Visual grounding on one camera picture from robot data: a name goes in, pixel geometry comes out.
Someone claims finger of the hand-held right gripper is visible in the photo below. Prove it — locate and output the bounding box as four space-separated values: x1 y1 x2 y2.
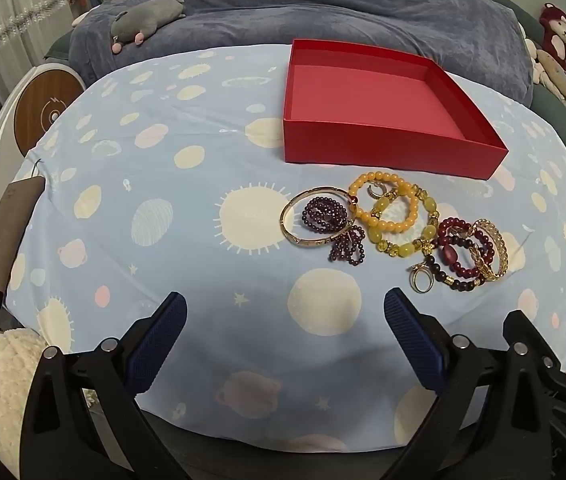
502 309 566 402

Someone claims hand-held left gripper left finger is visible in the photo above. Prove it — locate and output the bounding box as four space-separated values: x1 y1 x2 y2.
19 291 189 480

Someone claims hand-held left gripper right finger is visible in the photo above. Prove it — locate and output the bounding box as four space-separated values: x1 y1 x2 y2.
383 287 549 480

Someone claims gold chain bracelet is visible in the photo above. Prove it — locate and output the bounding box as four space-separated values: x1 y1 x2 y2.
466 218 509 282

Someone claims yellow-green bead bracelet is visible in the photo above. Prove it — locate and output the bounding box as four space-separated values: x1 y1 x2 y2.
365 185 441 258

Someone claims purple bead bracelet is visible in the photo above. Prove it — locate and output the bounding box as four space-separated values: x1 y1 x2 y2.
301 196 366 264

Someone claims dark red bead bracelet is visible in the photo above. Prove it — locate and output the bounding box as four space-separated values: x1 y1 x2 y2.
437 216 494 281

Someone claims gold bangle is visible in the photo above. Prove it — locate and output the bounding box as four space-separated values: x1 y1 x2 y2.
280 186 359 249

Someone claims orange bead bracelet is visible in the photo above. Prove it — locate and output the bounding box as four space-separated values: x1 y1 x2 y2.
347 171 420 233

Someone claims red cardboard box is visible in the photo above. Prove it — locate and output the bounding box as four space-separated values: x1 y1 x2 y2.
282 38 509 181

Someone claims light blue planet print sheet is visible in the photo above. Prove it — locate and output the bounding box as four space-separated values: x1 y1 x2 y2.
5 42 566 453

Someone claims white fluffy cushion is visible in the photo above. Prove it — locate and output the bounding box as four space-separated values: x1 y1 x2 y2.
0 329 98 471

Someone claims brown flat board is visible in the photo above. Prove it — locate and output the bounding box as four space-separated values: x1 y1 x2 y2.
0 176 46 306

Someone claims beige spotted plush toy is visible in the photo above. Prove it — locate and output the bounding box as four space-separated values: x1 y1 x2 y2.
534 49 566 107

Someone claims white table wooden round top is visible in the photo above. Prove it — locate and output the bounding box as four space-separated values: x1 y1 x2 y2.
0 57 86 271

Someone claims white plush toy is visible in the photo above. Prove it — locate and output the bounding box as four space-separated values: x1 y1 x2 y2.
522 22 546 88

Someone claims red monkey plush toy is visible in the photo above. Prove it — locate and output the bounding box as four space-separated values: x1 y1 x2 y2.
538 2 566 78

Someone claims grey plush toy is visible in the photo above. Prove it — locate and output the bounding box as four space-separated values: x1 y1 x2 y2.
110 0 187 54

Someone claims blue plush blanket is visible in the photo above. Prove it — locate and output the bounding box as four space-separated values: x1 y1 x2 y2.
69 0 535 106

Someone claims white curtain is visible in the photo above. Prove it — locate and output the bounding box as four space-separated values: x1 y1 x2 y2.
0 0 94 96

